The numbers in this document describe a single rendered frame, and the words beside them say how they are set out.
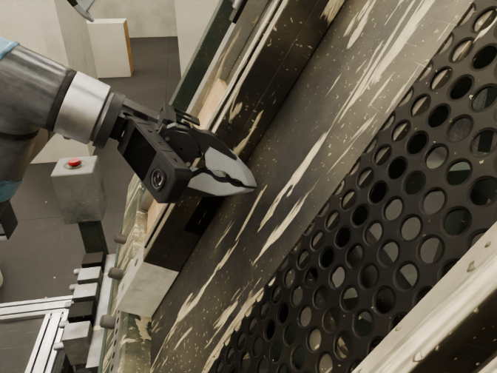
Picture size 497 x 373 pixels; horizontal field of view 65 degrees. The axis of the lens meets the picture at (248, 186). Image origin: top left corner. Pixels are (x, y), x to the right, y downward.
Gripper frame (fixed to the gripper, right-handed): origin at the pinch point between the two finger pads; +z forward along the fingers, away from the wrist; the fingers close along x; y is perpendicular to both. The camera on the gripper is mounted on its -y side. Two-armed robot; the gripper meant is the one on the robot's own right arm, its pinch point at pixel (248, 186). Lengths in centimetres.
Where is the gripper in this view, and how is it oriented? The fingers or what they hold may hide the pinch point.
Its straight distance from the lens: 52.4
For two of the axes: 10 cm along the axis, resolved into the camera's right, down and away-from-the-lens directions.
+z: 8.5, 3.6, 4.0
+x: -5.0, 7.9, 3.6
